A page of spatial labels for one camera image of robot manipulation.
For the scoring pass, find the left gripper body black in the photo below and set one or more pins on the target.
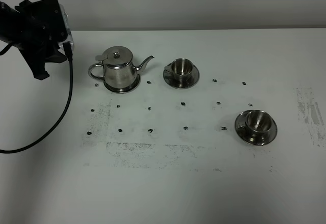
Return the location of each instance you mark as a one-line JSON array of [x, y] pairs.
[[43, 27]]

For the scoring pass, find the stainless steel teapot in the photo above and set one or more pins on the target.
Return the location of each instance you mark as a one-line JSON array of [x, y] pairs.
[[115, 68]]

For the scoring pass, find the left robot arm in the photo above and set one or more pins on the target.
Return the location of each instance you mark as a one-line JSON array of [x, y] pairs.
[[11, 27]]

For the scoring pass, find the far steel teacup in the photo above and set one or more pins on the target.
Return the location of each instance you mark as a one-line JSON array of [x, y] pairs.
[[181, 69]]

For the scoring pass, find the steel teacup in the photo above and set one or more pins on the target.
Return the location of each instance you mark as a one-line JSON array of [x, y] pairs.
[[181, 69], [253, 123]]

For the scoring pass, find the far steel saucer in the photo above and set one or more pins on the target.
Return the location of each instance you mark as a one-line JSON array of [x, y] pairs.
[[182, 85]]

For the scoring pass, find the near steel saucer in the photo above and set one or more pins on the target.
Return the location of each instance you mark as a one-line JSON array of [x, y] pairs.
[[260, 140]]

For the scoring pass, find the near steel teacup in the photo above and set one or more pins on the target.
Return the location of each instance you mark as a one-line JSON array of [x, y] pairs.
[[253, 123]]

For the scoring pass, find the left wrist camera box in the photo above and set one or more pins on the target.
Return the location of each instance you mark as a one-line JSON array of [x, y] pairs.
[[69, 38]]

